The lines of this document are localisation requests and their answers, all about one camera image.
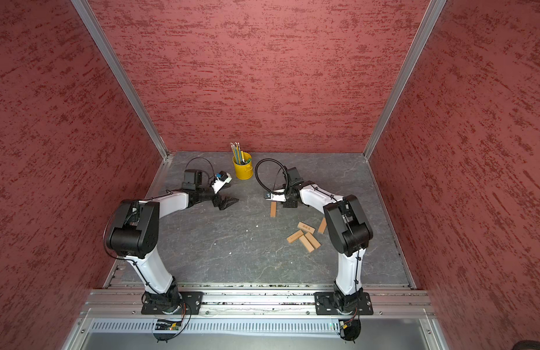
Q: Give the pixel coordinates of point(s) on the bundle of coloured pencils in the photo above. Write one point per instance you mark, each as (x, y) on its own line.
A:
(238, 155)

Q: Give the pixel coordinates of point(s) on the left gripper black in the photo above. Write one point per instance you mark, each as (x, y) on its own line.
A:
(224, 203)

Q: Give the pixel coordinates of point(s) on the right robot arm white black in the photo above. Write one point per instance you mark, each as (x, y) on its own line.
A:
(348, 230)

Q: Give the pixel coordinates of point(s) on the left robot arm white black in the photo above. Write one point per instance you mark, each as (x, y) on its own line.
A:
(133, 234)

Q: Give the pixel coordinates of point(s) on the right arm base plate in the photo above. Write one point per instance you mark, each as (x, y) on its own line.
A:
(339, 304)

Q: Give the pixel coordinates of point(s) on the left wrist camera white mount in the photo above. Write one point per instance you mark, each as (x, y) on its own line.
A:
(219, 181)

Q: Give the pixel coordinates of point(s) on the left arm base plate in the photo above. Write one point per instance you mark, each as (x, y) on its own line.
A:
(169, 305)

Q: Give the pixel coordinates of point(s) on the wooden block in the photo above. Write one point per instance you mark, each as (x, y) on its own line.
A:
(322, 226)
(312, 240)
(306, 228)
(295, 236)
(273, 211)
(305, 241)

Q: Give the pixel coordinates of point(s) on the yellow metal bucket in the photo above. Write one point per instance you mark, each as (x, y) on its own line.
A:
(244, 166)

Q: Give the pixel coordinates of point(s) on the aluminium front rail frame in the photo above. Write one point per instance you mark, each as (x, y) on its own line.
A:
(251, 309)

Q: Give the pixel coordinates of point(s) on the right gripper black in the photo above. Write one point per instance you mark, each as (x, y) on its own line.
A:
(290, 204)

